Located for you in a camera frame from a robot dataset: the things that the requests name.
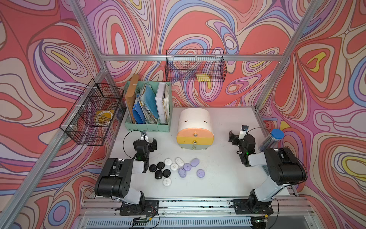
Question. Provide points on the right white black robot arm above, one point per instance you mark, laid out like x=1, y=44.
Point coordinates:
x=284, y=168

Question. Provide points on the yellow tape roll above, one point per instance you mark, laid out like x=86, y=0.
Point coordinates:
x=103, y=117

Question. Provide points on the white oblong earphone case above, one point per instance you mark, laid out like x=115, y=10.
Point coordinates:
x=179, y=162

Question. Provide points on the black earphone case right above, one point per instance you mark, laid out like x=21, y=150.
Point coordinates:
x=166, y=173

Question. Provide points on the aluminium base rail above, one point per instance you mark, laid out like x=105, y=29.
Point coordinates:
x=199, y=213

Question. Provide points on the black oblong earphone case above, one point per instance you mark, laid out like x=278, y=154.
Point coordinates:
x=158, y=174

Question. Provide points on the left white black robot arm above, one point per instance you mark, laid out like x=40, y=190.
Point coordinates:
x=114, y=180

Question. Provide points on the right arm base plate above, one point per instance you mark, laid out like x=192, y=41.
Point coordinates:
x=254, y=207

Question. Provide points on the white binder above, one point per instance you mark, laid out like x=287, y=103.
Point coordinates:
x=159, y=98

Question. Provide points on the white three-drawer cabinet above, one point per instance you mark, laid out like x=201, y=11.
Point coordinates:
x=195, y=118

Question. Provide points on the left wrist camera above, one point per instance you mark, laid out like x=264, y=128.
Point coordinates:
x=144, y=135

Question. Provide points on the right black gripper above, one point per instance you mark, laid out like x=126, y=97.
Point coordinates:
x=237, y=139

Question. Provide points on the yellow sticky note pad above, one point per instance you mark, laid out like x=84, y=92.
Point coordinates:
x=202, y=77

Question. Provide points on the white round earphone case lower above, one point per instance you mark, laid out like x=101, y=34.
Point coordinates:
x=167, y=182

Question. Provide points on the blue folder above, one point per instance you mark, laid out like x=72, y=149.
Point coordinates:
x=138, y=113

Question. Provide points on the green file organizer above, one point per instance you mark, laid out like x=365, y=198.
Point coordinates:
x=168, y=105

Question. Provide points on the green bottom drawer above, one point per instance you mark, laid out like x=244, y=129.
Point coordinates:
x=194, y=146

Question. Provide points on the blue-capped clear tube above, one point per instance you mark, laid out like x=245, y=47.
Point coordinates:
x=271, y=139

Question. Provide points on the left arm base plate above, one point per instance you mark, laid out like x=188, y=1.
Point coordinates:
x=140, y=207

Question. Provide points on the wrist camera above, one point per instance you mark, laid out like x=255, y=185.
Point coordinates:
x=144, y=135
x=244, y=130

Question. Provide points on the black wire basket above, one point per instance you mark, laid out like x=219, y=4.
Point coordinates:
x=79, y=123
x=183, y=64

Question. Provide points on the teal folder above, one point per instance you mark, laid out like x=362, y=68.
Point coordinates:
x=149, y=104

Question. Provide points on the brown folder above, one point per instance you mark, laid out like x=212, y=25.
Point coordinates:
x=131, y=95

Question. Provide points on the black earphone case upper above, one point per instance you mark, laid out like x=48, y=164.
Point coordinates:
x=160, y=165

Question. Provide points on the white round earphone case upper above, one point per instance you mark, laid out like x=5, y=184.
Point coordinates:
x=168, y=162

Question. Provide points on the rear black wire basket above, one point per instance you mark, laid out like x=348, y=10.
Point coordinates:
x=183, y=64

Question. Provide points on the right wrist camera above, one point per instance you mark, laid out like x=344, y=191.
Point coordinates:
x=244, y=130

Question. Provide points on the black earphone case far left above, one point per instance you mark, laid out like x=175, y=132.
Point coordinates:
x=152, y=168

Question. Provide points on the left black wire basket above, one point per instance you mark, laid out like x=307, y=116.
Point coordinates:
x=79, y=123

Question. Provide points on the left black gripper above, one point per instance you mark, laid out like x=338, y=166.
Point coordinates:
x=150, y=144

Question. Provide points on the yellow drawer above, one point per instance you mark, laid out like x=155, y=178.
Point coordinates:
x=195, y=140

